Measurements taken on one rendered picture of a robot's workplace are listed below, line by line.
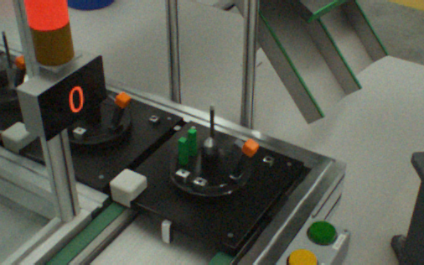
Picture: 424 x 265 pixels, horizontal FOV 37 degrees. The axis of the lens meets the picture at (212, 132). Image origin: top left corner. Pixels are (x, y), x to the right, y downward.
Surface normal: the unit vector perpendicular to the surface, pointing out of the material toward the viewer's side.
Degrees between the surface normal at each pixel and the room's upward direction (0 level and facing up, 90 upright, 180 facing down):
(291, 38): 45
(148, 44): 0
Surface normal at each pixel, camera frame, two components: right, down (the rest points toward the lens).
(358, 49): 0.52, -0.28
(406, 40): 0.00, -0.80
